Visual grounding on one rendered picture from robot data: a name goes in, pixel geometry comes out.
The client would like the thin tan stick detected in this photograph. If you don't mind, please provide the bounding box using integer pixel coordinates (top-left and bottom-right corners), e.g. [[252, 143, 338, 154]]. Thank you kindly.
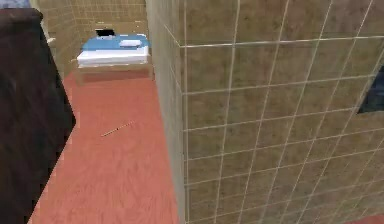
[[100, 121, 134, 138]]

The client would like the white pillow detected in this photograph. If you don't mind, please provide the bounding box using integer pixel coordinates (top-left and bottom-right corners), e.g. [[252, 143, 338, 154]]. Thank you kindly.
[[119, 39, 142, 48]]

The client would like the bed with blue blanket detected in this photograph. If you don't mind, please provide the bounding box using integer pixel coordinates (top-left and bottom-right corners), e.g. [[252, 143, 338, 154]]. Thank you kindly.
[[75, 33, 155, 83]]

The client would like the black object on bed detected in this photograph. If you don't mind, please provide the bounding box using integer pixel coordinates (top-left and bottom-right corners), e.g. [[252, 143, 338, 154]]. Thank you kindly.
[[95, 28, 116, 37]]

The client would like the dark brown wooden furniture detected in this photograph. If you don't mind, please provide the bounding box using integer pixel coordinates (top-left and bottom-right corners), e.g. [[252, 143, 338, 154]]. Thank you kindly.
[[0, 8, 77, 224]]

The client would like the dark blue framed picture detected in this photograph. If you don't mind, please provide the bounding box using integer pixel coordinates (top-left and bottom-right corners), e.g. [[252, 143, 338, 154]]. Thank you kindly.
[[357, 65, 384, 115]]

